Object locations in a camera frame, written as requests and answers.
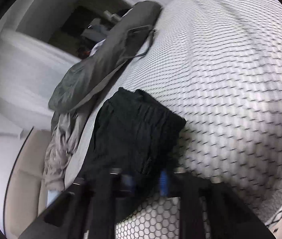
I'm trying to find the black pants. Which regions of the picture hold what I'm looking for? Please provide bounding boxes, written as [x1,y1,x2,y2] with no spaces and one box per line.
[79,87,186,185]

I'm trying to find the light blue pillow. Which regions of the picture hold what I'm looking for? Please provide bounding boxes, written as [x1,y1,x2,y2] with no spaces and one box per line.
[46,190,62,207]

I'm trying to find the grey rumpled duvet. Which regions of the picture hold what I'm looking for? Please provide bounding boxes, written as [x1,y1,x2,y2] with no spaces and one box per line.
[44,104,93,192]

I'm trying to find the beige upholstered headboard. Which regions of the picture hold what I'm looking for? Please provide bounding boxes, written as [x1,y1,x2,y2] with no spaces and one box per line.
[3,129,50,238]

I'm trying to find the white honeycomb mattress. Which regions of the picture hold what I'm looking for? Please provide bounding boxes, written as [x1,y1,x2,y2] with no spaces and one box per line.
[63,0,282,239]

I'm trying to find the dark grey sleeping bag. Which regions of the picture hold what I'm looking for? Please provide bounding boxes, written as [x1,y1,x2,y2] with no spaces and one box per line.
[48,1,161,114]

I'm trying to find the white sheer curtain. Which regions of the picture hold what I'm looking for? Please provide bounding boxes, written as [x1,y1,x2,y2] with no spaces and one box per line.
[0,29,80,130]

